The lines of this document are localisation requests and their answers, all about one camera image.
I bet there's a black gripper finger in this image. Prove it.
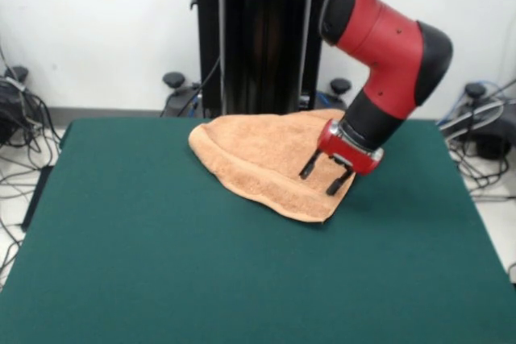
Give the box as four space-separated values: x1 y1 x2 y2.
325 166 352 196
298 151 323 180

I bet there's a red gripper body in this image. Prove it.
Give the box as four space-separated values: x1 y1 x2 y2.
318 119 385 177

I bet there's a tan terry towel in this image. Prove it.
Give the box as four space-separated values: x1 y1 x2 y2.
188 108 356 225

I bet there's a dark green tablecloth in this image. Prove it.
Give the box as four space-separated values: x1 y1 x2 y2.
0 118 516 344

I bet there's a blue cable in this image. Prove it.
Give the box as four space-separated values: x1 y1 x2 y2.
314 92 338 114
436 80 505 126

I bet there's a black cable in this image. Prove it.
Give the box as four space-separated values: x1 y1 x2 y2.
177 56 223 118

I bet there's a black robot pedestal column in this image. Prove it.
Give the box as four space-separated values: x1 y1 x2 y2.
188 0 343 119

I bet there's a black caster base with cables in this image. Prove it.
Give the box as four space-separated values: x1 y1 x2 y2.
439 81 516 160
0 65 32 146

